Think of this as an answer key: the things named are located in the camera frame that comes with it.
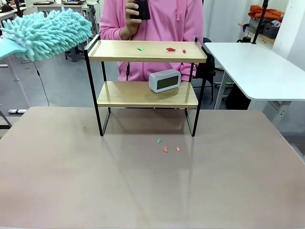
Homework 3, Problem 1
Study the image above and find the black stand pole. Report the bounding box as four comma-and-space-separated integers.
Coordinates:
252, 0, 270, 45
13, 0, 24, 19

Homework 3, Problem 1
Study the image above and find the two-tier wooden metal shelf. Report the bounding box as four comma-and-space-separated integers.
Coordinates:
83, 34, 209, 137

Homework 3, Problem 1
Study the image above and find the black office chair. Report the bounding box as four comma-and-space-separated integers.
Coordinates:
194, 54, 216, 102

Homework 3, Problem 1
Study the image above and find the orange cloth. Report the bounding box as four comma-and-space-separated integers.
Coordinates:
248, 4, 285, 22

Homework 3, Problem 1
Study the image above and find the person in pink hoodie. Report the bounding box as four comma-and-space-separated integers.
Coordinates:
99, 0, 204, 83

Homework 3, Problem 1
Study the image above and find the white digital clock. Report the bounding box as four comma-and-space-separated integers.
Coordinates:
148, 68, 182, 94

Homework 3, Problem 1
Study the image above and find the large white table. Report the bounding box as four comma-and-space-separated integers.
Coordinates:
204, 42, 305, 125

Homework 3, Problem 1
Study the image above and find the person's right hand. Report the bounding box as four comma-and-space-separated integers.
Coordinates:
119, 0, 143, 41

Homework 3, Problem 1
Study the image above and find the teal chenille duster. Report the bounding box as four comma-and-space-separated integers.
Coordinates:
0, 7, 93, 62

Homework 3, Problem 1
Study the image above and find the black mesh pen holder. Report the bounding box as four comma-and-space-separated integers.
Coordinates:
129, 0, 152, 22

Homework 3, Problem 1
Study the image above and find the person's right forearm pink sleeve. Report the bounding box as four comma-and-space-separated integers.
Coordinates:
99, 13, 127, 42

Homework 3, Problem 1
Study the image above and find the grey plastic stool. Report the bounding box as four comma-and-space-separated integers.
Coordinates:
64, 44, 84, 63

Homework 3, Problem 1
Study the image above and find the black storage crate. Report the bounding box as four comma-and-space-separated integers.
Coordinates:
263, 22, 280, 39

